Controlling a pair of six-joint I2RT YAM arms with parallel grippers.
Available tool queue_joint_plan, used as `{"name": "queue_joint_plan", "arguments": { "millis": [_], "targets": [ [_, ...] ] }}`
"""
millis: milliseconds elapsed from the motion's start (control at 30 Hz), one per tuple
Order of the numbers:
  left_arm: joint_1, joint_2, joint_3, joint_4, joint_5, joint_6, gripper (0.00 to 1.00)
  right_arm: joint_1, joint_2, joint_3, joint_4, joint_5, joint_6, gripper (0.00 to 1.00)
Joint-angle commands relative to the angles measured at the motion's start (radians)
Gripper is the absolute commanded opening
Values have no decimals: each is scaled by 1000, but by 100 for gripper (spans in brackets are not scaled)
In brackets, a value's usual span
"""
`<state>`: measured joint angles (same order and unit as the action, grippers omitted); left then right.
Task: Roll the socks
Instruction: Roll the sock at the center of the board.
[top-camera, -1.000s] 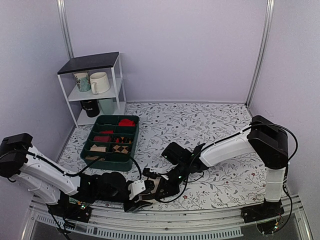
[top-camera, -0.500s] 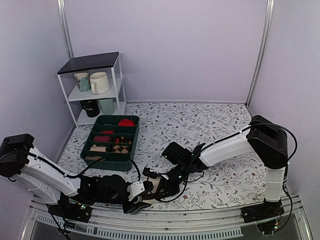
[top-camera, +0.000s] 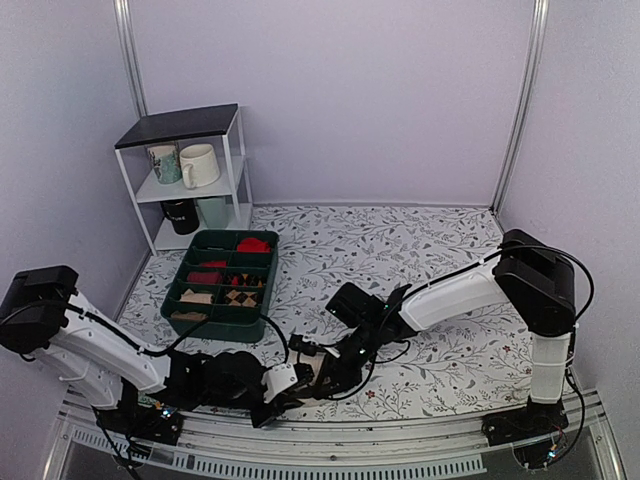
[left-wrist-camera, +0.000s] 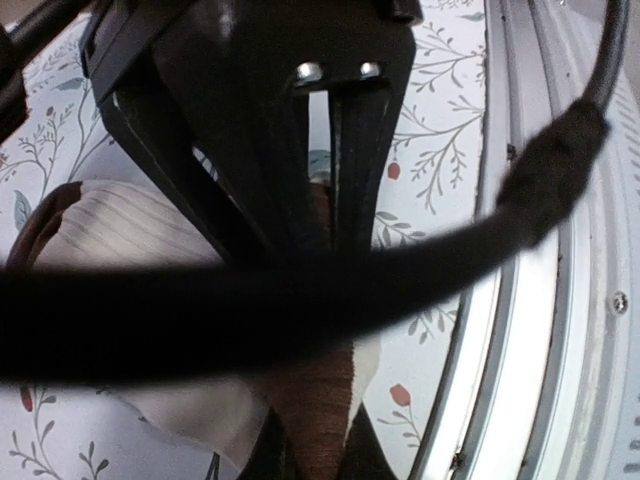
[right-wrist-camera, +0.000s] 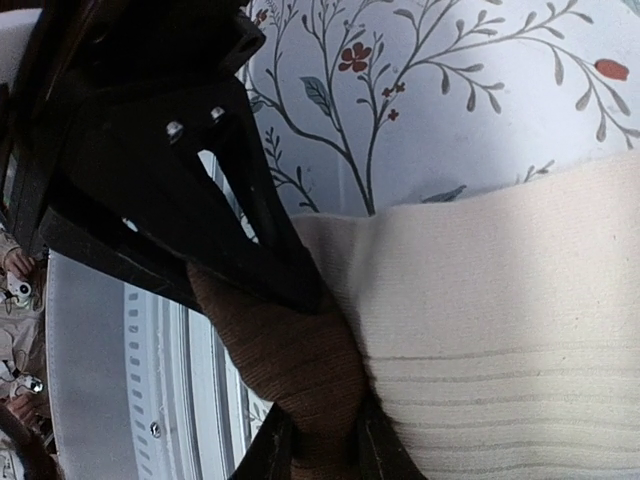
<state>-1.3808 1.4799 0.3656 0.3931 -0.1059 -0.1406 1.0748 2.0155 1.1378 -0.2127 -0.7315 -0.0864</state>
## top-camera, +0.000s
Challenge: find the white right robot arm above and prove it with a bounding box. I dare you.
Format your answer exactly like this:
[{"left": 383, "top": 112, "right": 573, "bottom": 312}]
[{"left": 312, "top": 229, "right": 577, "bottom": 436}]

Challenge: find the red rolled sock middle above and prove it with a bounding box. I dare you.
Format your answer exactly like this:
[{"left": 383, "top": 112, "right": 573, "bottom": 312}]
[{"left": 198, "top": 260, "right": 227, "bottom": 270}]

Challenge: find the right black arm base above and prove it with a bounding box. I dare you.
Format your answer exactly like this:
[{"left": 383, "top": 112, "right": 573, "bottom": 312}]
[{"left": 481, "top": 397, "right": 569, "bottom": 446}]

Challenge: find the dark red rolled sock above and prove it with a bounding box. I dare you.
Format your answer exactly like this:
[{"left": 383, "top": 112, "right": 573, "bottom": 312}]
[{"left": 186, "top": 271, "right": 224, "bottom": 285}]

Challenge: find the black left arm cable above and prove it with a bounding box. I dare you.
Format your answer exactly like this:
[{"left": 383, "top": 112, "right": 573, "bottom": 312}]
[{"left": 0, "top": 299, "right": 290, "bottom": 369}]

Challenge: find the tan rolled sock front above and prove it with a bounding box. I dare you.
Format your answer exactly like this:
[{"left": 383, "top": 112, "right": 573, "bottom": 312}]
[{"left": 170, "top": 311, "right": 209, "bottom": 322}]

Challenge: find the right aluminium corner post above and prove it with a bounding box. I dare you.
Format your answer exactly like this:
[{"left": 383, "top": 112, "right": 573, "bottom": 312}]
[{"left": 490, "top": 0, "right": 550, "bottom": 217}]

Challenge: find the red rolled sock back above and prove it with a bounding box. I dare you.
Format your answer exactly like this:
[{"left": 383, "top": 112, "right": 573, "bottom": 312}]
[{"left": 236, "top": 237, "right": 272, "bottom": 254}]

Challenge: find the cream ceramic mug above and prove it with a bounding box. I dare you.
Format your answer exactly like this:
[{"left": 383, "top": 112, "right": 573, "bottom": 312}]
[{"left": 179, "top": 144, "right": 220, "bottom": 190}]

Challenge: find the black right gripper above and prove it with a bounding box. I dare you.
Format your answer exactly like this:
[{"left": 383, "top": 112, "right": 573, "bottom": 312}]
[{"left": 314, "top": 323, "right": 382, "bottom": 400}]

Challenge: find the argyle rolled sock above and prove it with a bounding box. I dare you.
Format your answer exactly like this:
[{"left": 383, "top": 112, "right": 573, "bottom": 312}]
[
  {"left": 222, "top": 289, "right": 260, "bottom": 308},
  {"left": 222, "top": 272, "right": 267, "bottom": 288}
]

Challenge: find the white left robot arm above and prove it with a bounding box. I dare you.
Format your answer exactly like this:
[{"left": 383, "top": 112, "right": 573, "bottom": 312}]
[{"left": 1, "top": 266, "right": 315, "bottom": 434}]

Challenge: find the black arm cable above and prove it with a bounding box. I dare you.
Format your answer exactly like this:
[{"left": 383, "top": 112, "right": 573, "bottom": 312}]
[
  {"left": 312, "top": 294, "right": 412, "bottom": 401},
  {"left": 0, "top": 299, "right": 290, "bottom": 369}
]

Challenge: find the aluminium front rail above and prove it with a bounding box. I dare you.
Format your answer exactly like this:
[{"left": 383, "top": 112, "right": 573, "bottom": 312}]
[{"left": 43, "top": 390, "right": 629, "bottom": 479}]

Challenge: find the beige rolled sock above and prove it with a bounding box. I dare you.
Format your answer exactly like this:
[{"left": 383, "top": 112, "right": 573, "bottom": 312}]
[{"left": 180, "top": 289, "right": 215, "bottom": 305}]

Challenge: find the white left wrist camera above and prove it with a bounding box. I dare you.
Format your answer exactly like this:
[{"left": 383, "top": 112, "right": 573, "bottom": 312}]
[{"left": 262, "top": 363, "right": 298, "bottom": 404}]

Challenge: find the floral table mat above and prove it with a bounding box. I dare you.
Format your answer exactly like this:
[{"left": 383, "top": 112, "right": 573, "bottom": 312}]
[{"left": 97, "top": 203, "right": 569, "bottom": 422}]

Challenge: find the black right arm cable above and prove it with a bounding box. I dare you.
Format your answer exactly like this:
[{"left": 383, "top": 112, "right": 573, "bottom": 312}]
[{"left": 312, "top": 294, "right": 412, "bottom": 401}]

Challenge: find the green divided organizer tray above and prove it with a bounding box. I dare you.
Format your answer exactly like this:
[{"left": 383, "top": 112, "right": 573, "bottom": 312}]
[{"left": 160, "top": 230, "right": 279, "bottom": 344}]

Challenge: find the pale green mug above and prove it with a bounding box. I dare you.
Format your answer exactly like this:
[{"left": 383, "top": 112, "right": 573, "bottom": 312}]
[{"left": 197, "top": 197, "right": 229, "bottom": 230}]

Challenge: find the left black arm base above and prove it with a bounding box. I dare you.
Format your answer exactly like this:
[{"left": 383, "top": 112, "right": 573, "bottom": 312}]
[{"left": 96, "top": 384, "right": 184, "bottom": 446}]

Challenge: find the white shelf with black top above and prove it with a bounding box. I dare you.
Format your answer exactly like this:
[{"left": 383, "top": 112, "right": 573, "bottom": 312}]
[{"left": 114, "top": 103, "right": 253, "bottom": 255}]

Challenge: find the cream and brown sock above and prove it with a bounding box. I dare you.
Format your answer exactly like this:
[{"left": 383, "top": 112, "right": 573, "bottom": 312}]
[{"left": 294, "top": 357, "right": 325, "bottom": 398}]

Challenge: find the aluminium corner post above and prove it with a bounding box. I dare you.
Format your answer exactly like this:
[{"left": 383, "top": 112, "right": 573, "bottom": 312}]
[
  {"left": 490, "top": 0, "right": 550, "bottom": 217},
  {"left": 113, "top": 0, "right": 148, "bottom": 118}
]

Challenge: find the black mug with lettering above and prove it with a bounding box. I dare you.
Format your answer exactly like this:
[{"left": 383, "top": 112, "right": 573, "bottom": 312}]
[{"left": 161, "top": 199, "right": 200, "bottom": 235}]

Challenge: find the left aluminium corner post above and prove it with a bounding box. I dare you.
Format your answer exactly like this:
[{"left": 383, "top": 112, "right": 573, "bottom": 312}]
[{"left": 113, "top": 0, "right": 148, "bottom": 118}]

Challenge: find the teal patterned mug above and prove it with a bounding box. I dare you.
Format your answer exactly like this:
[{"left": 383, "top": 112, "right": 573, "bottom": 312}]
[{"left": 146, "top": 143, "right": 182, "bottom": 185}]

